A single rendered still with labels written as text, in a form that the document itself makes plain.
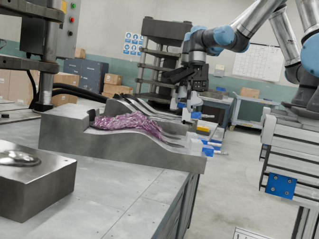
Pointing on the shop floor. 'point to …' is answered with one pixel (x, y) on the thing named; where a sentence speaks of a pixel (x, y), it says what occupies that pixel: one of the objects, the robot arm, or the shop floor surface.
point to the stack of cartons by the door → (115, 86)
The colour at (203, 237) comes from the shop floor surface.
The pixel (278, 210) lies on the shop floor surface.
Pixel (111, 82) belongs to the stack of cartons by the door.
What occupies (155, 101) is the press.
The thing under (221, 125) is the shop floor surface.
